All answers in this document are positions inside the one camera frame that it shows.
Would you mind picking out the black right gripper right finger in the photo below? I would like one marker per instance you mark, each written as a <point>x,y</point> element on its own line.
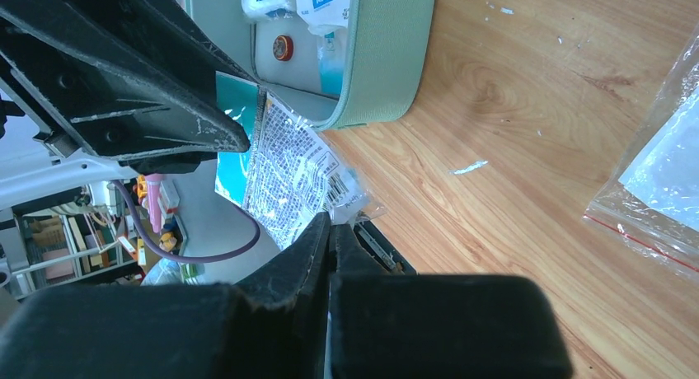
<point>386,325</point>

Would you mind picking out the white gauze packet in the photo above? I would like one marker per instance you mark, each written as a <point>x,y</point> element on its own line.
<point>651,199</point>

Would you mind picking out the small blue white bottle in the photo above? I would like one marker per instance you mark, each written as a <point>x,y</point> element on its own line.
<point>264,10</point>

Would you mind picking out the teal header plastic packet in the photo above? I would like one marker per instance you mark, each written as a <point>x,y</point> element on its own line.
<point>290,173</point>

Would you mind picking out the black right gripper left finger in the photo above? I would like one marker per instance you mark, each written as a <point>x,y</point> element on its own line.
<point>271,324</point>

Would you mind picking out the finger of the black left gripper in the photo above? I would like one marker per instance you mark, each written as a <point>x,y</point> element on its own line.
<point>118,78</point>

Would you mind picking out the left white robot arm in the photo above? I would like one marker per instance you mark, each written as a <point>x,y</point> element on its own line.
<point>31,169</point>

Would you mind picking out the white blue cotton packet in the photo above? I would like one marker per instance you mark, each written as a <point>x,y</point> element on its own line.
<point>324,16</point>

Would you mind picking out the mint green medicine kit case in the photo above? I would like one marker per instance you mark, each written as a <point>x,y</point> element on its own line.
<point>384,57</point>

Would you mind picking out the blue mask package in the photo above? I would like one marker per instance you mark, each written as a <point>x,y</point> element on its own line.
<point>331,53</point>

